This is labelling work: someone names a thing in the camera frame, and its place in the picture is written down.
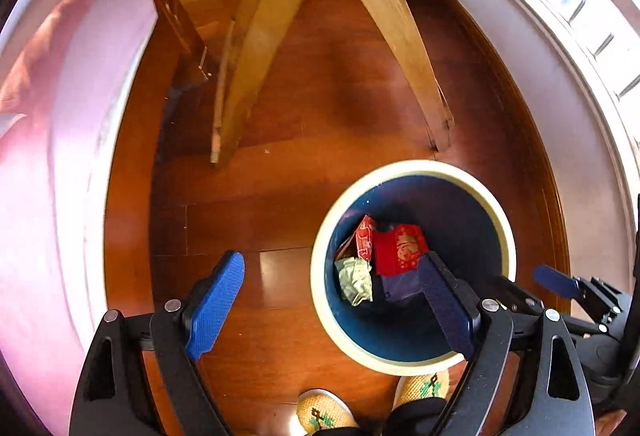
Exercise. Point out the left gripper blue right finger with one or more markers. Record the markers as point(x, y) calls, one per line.
point(452, 302)

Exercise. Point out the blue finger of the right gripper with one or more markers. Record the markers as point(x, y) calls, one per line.
point(521, 302)
point(558, 283)

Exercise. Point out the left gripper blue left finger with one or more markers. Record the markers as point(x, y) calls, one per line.
point(209, 304)

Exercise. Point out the purple plastic bag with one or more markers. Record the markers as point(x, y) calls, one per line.
point(402, 287)

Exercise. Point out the yellow paper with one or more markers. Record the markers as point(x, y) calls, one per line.
point(354, 278)

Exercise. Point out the orange red snack packet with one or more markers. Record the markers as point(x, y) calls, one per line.
point(360, 243)

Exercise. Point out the right embroidered slipper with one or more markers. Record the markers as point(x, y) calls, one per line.
point(412, 388)

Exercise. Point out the embroidered slipper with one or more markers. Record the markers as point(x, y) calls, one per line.
point(321, 410)
point(412, 388)

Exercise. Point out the red packet in bin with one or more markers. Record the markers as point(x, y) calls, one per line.
point(398, 250)

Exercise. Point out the blue bin with cream rim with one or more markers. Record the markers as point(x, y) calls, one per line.
point(461, 221)

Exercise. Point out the left embroidered slipper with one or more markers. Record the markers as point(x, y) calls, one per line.
point(321, 410)

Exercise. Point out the window metal grille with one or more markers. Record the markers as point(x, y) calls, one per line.
point(608, 39)

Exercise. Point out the pink bed blanket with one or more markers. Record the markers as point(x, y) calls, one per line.
point(83, 88)

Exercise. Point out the wooden table legs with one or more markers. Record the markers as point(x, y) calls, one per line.
point(258, 29)

